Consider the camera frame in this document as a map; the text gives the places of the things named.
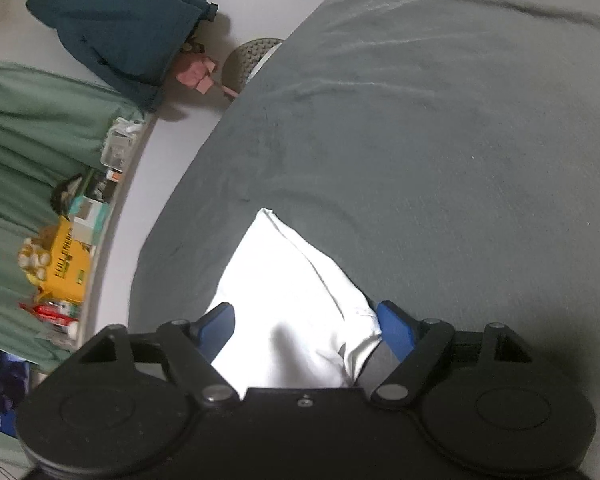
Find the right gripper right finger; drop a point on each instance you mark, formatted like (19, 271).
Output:
(418, 346)

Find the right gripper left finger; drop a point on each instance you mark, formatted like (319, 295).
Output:
(189, 349)

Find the white garment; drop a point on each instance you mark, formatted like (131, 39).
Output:
(299, 321)

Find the red snack package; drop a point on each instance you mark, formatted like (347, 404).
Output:
(50, 313)

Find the yellow cardboard box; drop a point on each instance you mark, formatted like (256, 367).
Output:
(70, 266)

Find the teal white box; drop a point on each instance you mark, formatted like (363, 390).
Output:
(88, 218)

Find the black monitor screen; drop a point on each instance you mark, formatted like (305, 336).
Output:
(16, 381)

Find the clear plastic container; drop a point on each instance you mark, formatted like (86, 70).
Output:
(119, 143)

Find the grey bed sheet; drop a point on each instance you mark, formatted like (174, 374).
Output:
(445, 153)

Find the green curtain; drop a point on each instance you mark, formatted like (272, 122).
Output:
(51, 128)

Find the pink hanging cloth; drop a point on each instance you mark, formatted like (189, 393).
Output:
(195, 72)

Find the woven grey basket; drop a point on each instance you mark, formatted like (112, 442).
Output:
(246, 60)

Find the dark teal hanging jacket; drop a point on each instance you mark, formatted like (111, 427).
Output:
(129, 44)

